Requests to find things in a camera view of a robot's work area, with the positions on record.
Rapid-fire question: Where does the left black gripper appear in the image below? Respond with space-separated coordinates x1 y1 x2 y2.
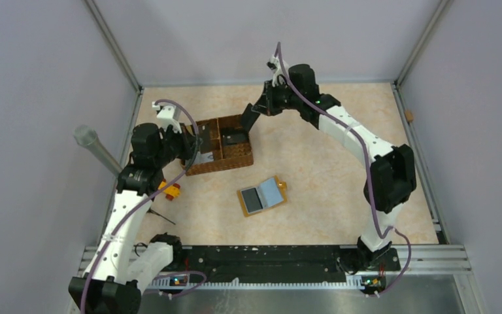
154 121 203 167

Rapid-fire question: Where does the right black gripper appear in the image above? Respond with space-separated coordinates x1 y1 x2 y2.
252 79 301 118

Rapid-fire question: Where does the black VIP card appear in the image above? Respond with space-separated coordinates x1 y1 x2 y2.
240 103 261 132

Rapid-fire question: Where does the brown wicker divided basket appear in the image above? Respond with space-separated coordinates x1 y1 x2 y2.
186 114 254 176

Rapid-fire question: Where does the orange leather card holder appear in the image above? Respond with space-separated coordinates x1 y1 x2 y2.
237 175 288 217

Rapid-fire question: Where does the grey card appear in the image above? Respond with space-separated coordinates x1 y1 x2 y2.
195 152 214 164
240 187 263 215

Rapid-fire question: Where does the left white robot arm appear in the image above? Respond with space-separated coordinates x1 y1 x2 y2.
68 99 201 313

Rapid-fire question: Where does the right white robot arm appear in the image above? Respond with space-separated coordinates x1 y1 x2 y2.
241 52 417 270

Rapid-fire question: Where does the black microphone tripod stand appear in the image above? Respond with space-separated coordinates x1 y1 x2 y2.
146 209 176 225

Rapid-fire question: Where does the silver microphone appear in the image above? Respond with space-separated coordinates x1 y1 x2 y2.
73 124 122 177

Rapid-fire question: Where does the small wooden block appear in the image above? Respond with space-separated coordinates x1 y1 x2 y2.
404 109 414 124

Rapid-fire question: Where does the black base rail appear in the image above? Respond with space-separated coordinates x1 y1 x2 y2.
164 245 401 284

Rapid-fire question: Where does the white perforated cable tray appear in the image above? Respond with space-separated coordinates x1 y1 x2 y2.
147 276 365 290

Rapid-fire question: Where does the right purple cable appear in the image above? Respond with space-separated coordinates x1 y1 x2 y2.
273 42 413 298

